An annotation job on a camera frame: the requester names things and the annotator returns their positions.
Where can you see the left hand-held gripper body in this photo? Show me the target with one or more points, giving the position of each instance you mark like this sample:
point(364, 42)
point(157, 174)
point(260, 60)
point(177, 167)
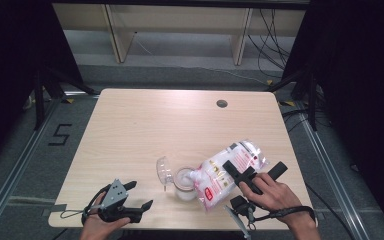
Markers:
point(114, 196)

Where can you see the beige wooden shelf unit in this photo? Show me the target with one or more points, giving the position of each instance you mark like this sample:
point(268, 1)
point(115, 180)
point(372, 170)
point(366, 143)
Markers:
point(180, 20)

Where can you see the aluminium floor rail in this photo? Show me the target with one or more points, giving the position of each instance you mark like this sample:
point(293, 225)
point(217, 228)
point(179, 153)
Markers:
point(16, 166)
point(333, 173)

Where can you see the person's left hand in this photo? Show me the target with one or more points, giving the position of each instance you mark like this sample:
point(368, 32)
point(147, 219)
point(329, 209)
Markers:
point(95, 230)

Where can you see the black metal stand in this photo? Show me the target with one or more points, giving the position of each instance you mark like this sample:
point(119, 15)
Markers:
point(311, 100)
point(40, 100)

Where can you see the person's right hand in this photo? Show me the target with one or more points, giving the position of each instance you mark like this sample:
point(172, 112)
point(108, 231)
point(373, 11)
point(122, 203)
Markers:
point(275, 196)

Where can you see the red white sugar pouch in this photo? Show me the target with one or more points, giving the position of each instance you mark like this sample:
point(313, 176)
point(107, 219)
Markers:
point(220, 176)

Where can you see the clear glass jar with lid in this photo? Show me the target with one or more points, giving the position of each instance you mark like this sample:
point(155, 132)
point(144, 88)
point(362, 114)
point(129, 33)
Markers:
point(183, 185)

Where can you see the yellow black tape marker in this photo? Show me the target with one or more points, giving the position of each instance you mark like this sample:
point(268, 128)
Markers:
point(286, 103)

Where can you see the black curtain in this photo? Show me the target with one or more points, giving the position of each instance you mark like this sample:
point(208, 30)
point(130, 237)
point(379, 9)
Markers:
point(363, 83)
point(13, 50)

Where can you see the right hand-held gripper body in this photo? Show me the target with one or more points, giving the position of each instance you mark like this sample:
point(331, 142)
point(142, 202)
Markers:
point(241, 205)

